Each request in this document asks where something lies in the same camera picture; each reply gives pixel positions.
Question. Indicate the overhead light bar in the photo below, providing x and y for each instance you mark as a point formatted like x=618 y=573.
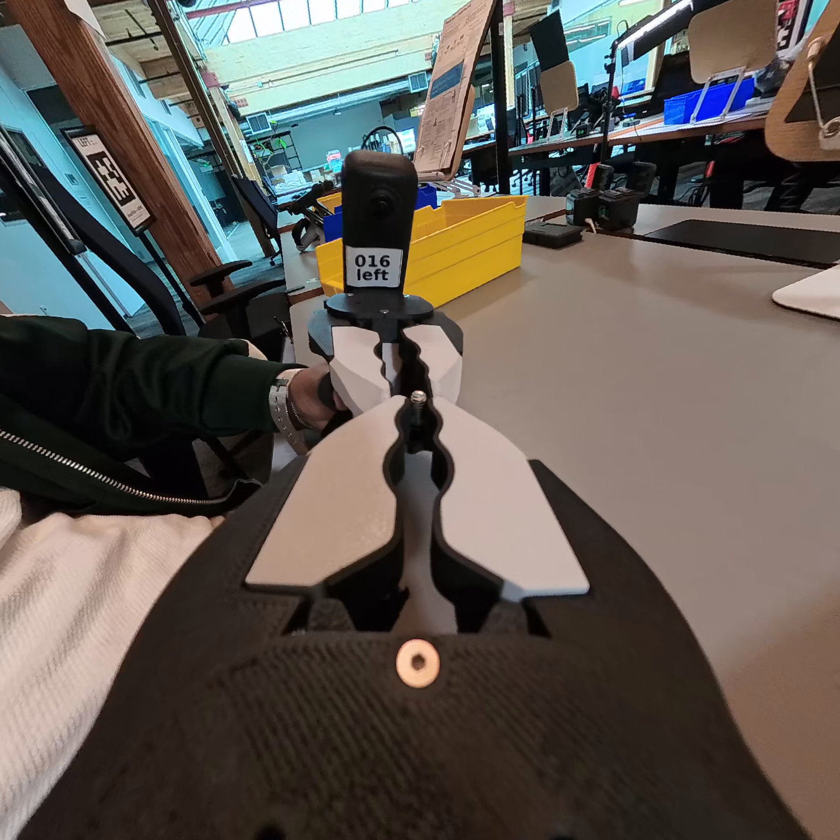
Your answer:
x=656 y=26

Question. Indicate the small cardboard panel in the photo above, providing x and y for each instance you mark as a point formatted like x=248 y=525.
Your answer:
x=558 y=88

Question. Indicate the framed marker sign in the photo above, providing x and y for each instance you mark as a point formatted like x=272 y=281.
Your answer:
x=108 y=177

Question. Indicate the blue storage bin with frame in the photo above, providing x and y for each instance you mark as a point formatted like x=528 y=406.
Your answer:
x=709 y=105

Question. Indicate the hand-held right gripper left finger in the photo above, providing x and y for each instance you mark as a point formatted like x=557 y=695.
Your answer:
x=328 y=505

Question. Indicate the black vertical pole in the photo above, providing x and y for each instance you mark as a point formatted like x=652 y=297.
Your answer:
x=502 y=98

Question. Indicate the person's white shirt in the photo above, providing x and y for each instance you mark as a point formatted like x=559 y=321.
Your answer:
x=85 y=623

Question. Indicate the black battery charger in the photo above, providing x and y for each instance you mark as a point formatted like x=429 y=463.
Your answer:
x=620 y=207
x=581 y=205

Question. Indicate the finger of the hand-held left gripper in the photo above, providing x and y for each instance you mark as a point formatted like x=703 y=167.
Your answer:
x=436 y=358
x=358 y=371

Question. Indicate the small black pad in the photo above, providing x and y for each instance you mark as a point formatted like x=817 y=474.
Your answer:
x=550 y=233

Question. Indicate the cardboard sheet on stand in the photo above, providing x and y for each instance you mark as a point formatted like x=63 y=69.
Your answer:
x=449 y=85

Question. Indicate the grey desk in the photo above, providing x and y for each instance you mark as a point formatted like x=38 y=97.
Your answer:
x=656 y=394

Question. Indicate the large black desk mat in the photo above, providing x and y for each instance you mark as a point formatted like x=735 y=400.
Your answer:
x=748 y=239

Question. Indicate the person's left forearm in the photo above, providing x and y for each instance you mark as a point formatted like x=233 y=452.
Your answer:
x=151 y=387

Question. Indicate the cardboard panel with clip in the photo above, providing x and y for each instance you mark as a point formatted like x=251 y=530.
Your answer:
x=807 y=85

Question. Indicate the wooden pillar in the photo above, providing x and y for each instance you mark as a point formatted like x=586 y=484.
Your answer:
x=131 y=118

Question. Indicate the yellow plastic bin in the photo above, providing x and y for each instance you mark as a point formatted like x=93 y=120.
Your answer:
x=472 y=253

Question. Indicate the white monitor base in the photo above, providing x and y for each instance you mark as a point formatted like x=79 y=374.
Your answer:
x=810 y=295

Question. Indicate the rounded cardboard panel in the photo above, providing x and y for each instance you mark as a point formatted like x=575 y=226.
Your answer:
x=732 y=36

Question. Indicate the dark green zip jacket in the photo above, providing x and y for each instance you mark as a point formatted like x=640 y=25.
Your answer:
x=118 y=472

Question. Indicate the black knob with screw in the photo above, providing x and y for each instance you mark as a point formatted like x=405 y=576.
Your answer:
x=418 y=420

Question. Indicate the person's left hand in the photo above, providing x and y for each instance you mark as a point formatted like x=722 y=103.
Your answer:
x=312 y=397

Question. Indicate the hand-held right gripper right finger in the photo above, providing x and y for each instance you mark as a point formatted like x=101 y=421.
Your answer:
x=508 y=512

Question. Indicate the blue plastic bin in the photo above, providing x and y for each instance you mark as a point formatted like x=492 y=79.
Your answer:
x=423 y=195

